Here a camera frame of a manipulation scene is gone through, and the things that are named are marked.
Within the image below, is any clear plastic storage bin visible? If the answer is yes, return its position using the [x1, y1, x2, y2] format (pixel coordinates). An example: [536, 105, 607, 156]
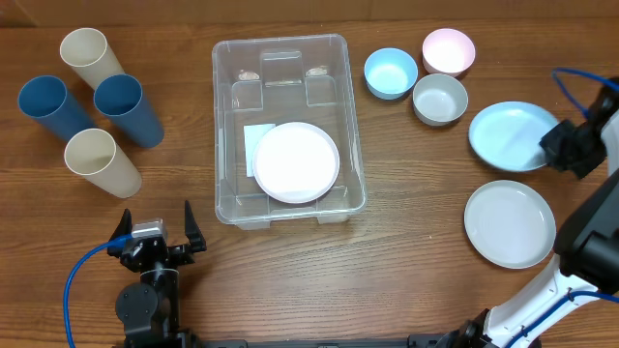
[212, 34, 368, 230]

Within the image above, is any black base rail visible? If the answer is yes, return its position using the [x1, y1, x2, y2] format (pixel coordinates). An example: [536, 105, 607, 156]
[201, 333, 455, 348]

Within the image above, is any grey plate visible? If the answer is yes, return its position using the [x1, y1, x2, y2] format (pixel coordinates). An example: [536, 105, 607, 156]
[463, 180, 557, 270]

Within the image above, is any right blue cable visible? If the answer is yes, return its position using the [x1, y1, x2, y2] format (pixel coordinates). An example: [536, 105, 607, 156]
[502, 67, 619, 348]

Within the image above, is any left blue cable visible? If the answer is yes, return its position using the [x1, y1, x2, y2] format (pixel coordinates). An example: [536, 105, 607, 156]
[63, 234, 134, 348]

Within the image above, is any white paper label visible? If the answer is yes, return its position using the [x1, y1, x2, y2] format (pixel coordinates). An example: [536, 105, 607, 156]
[244, 124, 276, 177]

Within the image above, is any beige cup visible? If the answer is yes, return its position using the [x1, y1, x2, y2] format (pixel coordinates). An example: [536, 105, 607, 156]
[64, 129, 142, 198]
[59, 28, 124, 90]

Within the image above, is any blue cup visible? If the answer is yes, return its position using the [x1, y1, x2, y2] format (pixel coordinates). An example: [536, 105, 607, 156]
[93, 74, 164, 148]
[17, 75, 96, 142]

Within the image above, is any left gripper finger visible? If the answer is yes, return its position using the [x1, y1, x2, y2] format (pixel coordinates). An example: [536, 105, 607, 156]
[185, 200, 205, 246]
[111, 209, 133, 240]

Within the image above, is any light blue plate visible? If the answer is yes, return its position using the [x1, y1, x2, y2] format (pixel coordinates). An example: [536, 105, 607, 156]
[468, 101, 559, 172]

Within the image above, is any light blue bowl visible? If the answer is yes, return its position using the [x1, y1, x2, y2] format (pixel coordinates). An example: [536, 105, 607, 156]
[364, 47, 419, 101]

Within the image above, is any blue cable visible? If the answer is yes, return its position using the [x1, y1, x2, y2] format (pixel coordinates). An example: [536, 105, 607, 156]
[502, 67, 619, 348]
[63, 234, 134, 348]

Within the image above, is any pink bowl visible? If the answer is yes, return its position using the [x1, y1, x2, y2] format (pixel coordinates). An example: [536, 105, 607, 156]
[422, 28, 476, 77]

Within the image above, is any grey bowl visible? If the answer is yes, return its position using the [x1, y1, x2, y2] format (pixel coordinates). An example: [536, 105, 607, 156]
[412, 73, 469, 127]

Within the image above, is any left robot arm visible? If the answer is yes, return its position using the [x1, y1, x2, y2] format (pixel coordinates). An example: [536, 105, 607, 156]
[107, 202, 207, 348]

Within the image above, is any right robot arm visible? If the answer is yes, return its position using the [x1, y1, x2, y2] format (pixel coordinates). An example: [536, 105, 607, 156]
[437, 73, 618, 347]

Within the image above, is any white pink plate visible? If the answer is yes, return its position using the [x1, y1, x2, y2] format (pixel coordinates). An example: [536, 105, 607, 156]
[252, 122, 340, 205]

